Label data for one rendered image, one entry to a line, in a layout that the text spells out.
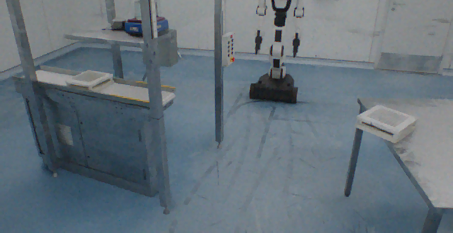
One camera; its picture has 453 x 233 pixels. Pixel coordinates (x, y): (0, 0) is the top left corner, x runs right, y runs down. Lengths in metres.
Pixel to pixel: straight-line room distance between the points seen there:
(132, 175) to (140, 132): 0.43
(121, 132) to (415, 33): 4.62
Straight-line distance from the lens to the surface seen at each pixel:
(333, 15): 5.67
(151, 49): 1.99
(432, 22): 5.91
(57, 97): 2.79
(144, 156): 2.53
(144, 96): 2.40
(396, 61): 5.95
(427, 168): 1.86
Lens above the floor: 1.75
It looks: 25 degrees down
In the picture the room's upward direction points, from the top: straight up
